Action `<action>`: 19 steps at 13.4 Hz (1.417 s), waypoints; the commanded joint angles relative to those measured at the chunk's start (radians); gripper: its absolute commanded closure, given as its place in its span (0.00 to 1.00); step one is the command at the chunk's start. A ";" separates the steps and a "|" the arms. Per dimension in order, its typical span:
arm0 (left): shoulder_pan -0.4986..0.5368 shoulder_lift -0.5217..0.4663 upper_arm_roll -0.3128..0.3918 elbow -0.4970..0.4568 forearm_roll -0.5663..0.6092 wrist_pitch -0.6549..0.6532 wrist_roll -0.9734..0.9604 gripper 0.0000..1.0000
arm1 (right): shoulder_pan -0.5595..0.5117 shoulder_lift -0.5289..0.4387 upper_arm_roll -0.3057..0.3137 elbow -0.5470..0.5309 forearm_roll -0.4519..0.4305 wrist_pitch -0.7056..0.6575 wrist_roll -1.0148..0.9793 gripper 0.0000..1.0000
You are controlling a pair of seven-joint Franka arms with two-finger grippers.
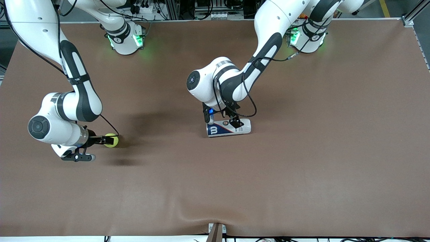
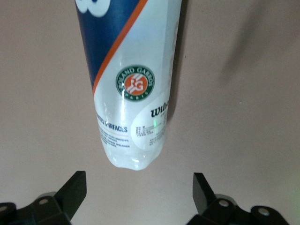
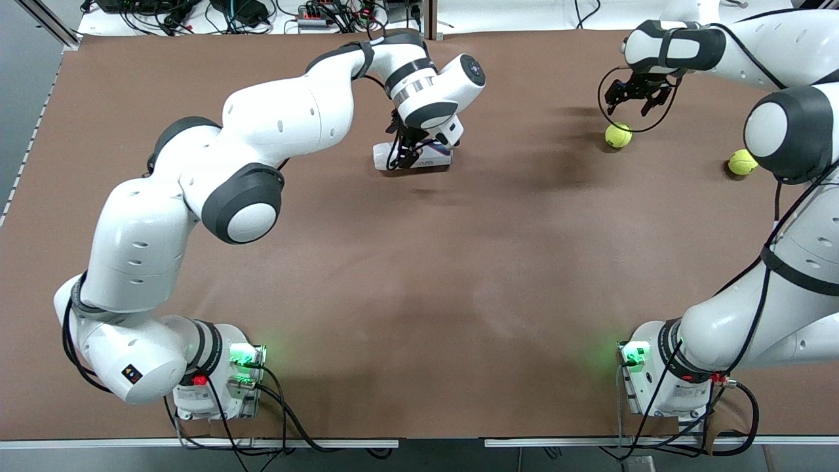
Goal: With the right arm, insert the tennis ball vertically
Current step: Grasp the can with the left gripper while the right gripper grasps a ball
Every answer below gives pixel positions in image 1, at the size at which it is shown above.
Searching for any yellow tennis ball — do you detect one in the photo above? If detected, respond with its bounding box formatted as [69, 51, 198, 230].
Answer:
[103, 133, 119, 148]

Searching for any white blue tennis ball can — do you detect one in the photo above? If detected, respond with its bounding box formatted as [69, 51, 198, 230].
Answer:
[206, 118, 252, 138]

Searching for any brown table mat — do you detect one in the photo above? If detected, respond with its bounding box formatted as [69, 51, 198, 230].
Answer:
[0, 18, 430, 238]

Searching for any white power strip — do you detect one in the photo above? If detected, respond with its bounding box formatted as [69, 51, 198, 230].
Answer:
[132, 3, 154, 14]

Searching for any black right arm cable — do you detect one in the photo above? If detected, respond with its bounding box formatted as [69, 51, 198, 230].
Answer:
[0, 0, 120, 136]

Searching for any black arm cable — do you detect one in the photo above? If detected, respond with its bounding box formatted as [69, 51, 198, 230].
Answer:
[0, 0, 120, 136]
[212, 17, 333, 119]

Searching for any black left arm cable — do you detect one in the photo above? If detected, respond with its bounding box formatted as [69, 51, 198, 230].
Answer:
[212, 17, 333, 119]

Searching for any silver table edge bracket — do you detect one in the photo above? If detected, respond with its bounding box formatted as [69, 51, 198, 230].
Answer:
[206, 223, 227, 242]

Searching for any aluminium frame profile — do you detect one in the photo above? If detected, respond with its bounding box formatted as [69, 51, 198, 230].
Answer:
[402, 0, 430, 27]

